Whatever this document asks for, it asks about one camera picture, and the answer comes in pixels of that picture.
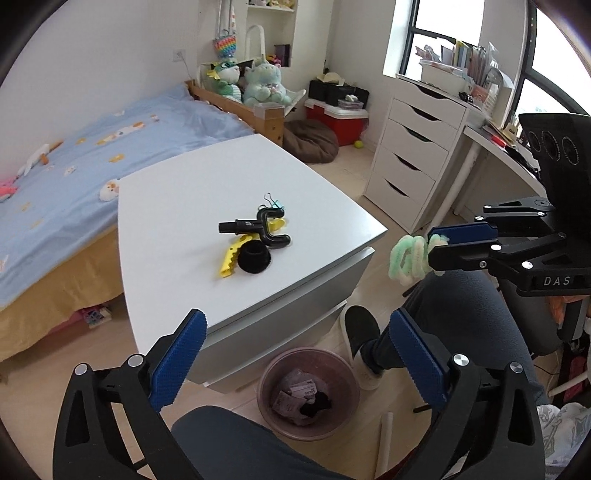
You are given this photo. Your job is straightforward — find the green white fuzzy scrunchie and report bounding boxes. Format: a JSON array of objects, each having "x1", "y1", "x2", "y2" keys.
[{"x1": 389, "y1": 234, "x2": 449, "y2": 286}]

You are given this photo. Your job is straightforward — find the pink trash bin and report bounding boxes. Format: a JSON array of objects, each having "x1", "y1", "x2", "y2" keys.
[{"x1": 257, "y1": 347, "x2": 361, "y2": 442}]

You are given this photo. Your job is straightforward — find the person's right leg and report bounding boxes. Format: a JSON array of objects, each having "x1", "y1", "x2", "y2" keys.
[{"x1": 341, "y1": 271, "x2": 549, "y2": 406}]

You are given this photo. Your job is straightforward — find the white desk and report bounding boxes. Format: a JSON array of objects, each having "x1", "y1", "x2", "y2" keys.
[{"x1": 453, "y1": 126, "x2": 546, "y2": 220}]

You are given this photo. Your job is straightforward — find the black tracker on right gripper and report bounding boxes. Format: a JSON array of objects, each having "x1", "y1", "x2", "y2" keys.
[{"x1": 519, "y1": 113, "x2": 590, "y2": 210}]

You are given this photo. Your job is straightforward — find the yellow plastic clip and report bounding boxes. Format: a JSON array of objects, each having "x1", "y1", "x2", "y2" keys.
[{"x1": 219, "y1": 218, "x2": 287, "y2": 278}]

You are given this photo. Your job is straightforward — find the white drawer cabinet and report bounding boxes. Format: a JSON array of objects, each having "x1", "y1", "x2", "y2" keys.
[{"x1": 363, "y1": 76, "x2": 470, "y2": 233}]

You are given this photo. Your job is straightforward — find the black round cap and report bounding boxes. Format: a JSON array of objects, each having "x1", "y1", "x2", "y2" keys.
[{"x1": 238, "y1": 240, "x2": 271, "y2": 274}]

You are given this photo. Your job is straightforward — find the bed with blue blanket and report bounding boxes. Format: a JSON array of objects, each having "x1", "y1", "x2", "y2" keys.
[{"x1": 0, "y1": 79, "x2": 286, "y2": 363}]

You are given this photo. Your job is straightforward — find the white nightstand table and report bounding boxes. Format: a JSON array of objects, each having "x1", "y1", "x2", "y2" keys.
[{"x1": 118, "y1": 135, "x2": 386, "y2": 393}]

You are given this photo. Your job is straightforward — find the red storage box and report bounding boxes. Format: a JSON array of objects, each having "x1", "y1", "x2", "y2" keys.
[{"x1": 304, "y1": 99, "x2": 369, "y2": 146}]

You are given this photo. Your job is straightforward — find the black plastic pipe fitting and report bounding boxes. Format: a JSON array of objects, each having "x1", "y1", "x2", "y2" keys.
[{"x1": 218, "y1": 207, "x2": 291, "y2": 249}]

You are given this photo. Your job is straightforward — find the books and papers stack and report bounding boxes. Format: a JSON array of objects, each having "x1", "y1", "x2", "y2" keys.
[{"x1": 415, "y1": 41, "x2": 514, "y2": 127}]

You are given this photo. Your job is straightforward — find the brown floor cushion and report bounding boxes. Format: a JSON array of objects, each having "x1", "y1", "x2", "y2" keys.
[{"x1": 283, "y1": 120, "x2": 339, "y2": 164}]

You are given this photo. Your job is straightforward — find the teal binder clip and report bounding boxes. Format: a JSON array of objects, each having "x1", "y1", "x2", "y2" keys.
[{"x1": 263, "y1": 192, "x2": 284, "y2": 212}]

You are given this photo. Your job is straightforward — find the black bag on box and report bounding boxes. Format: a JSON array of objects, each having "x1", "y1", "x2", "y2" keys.
[{"x1": 308, "y1": 79, "x2": 370, "y2": 108}]

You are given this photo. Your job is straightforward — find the pink plush toy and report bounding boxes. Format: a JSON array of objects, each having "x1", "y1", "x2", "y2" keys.
[{"x1": 0, "y1": 179, "x2": 18, "y2": 202}]

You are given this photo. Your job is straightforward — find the white goose plush toy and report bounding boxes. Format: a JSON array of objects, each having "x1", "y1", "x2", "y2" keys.
[{"x1": 17, "y1": 140, "x2": 63, "y2": 177}]

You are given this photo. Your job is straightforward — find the mint bear plush toy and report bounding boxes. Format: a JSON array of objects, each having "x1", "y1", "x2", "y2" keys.
[{"x1": 242, "y1": 56, "x2": 291, "y2": 108}]

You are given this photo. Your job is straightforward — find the green dragon plush toy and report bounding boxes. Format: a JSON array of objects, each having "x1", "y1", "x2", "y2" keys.
[{"x1": 206, "y1": 58, "x2": 242, "y2": 103}]

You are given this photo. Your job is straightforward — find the rainbow crochet bag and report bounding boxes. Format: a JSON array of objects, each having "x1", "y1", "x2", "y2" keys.
[{"x1": 212, "y1": 30, "x2": 238, "y2": 60}]

